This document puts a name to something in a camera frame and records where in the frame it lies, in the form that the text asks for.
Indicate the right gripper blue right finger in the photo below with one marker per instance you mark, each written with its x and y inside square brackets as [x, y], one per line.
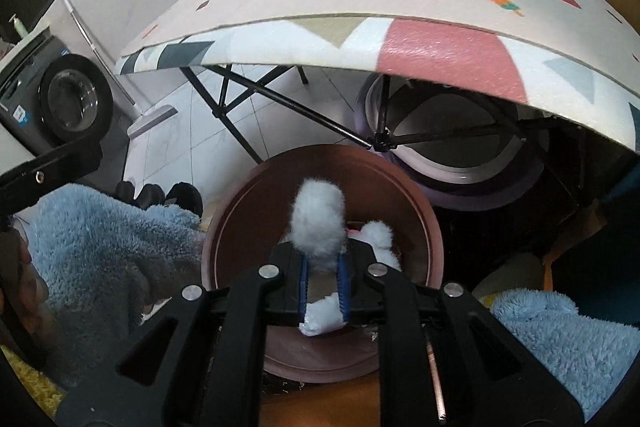
[443, 358]

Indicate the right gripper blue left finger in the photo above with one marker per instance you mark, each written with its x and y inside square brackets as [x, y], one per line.
[199, 361]

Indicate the white fluffy toy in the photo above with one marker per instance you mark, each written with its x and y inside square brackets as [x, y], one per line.
[318, 229]

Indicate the brown trash bin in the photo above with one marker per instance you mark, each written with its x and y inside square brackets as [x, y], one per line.
[255, 218]

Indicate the person's left hand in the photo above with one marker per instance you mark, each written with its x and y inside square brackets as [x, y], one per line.
[25, 317]

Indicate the washing machine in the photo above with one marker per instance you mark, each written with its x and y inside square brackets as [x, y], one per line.
[51, 96]

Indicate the white mop pole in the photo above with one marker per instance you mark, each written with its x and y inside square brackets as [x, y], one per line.
[145, 122]

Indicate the blue fleece sleeve right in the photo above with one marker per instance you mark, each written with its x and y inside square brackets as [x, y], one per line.
[589, 357]

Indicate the purple round basin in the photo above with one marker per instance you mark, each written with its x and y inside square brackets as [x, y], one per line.
[468, 162]

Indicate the patterned table mat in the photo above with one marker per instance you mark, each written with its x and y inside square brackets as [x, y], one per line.
[576, 59]

